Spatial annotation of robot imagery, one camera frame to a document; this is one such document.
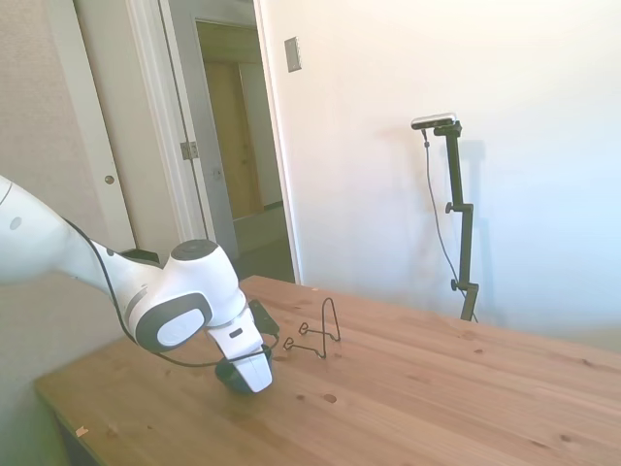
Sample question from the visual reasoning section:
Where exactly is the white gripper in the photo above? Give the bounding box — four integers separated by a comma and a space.
205, 310, 275, 395

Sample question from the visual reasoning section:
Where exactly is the blue bowl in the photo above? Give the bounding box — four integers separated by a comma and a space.
214, 357, 259, 395

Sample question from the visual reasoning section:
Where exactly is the wooden hallway door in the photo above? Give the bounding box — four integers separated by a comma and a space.
204, 60, 266, 223

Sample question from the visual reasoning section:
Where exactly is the white open door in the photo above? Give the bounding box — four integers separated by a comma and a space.
158, 0, 240, 263

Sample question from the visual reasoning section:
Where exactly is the white closet door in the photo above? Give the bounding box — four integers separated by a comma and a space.
72, 0, 172, 253

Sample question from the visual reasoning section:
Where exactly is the black wire plate stand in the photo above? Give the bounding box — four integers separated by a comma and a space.
281, 296, 343, 361

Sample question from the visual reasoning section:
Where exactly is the black camera stand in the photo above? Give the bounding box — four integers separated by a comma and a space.
432, 121, 482, 322

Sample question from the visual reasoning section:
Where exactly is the silver exterior camera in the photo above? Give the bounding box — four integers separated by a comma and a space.
410, 112, 460, 132

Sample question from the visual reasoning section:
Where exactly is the grey wall switch plate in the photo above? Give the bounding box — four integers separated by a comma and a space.
283, 35, 304, 75

